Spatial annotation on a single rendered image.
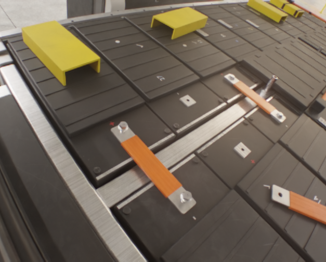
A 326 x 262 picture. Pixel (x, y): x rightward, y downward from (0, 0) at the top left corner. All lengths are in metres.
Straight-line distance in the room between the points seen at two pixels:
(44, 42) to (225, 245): 0.41
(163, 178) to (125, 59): 0.26
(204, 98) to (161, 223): 0.25
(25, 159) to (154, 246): 0.19
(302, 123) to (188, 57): 0.27
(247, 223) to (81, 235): 0.20
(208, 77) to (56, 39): 0.31
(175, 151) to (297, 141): 0.23
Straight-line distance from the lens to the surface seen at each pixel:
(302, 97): 0.59
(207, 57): 0.55
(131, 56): 0.47
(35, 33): 0.47
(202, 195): 0.31
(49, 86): 0.39
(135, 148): 0.31
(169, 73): 0.45
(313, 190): 0.41
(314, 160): 0.46
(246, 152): 0.38
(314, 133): 0.52
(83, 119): 0.33
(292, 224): 0.35
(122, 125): 0.31
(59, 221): 0.28
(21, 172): 0.31
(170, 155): 0.34
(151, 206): 0.28
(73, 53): 0.40
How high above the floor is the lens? 1.25
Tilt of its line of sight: 47 degrees down
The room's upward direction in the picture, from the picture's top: 18 degrees clockwise
